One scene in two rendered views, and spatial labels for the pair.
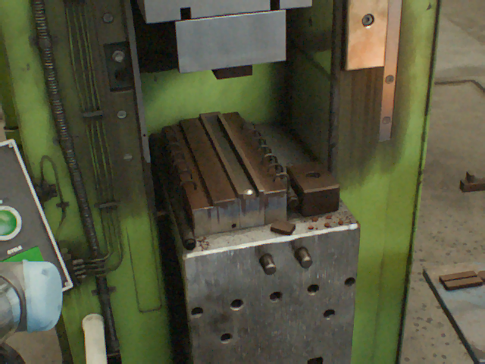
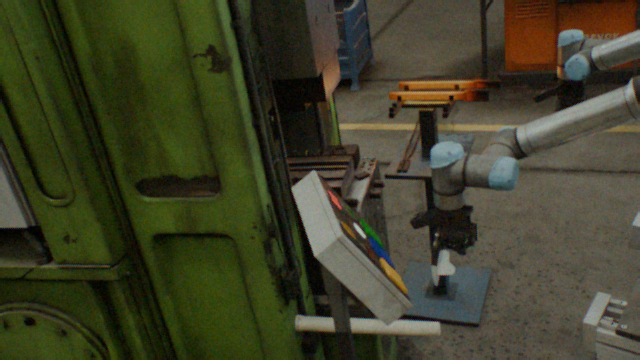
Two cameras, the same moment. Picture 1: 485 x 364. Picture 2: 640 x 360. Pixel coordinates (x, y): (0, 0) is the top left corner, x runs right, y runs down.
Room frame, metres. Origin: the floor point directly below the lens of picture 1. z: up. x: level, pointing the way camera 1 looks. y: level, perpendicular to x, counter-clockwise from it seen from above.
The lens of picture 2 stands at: (0.23, 1.64, 1.92)
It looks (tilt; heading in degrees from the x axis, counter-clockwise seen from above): 28 degrees down; 301
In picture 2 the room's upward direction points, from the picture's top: 10 degrees counter-clockwise
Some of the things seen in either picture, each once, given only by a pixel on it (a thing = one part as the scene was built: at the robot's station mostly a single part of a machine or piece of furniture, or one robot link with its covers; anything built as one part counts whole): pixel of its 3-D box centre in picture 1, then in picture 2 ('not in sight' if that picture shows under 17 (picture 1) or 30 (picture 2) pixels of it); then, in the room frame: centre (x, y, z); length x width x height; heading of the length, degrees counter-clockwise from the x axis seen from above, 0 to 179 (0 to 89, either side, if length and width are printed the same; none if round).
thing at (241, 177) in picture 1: (227, 150); (288, 166); (1.33, 0.03, 0.99); 0.42 x 0.05 x 0.01; 13
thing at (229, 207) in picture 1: (218, 164); (288, 179); (1.32, 0.05, 0.96); 0.42 x 0.20 x 0.09; 13
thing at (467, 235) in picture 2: not in sight; (454, 225); (0.64, 0.39, 1.07); 0.09 x 0.08 x 0.12; 171
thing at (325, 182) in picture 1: (312, 188); (341, 157); (1.22, -0.15, 0.95); 0.12 x 0.08 x 0.06; 13
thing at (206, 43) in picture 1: (208, 11); (268, 80); (1.32, 0.05, 1.32); 0.42 x 0.20 x 0.10; 13
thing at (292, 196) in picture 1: (270, 165); not in sight; (1.31, -0.07, 0.95); 0.34 x 0.03 x 0.03; 13
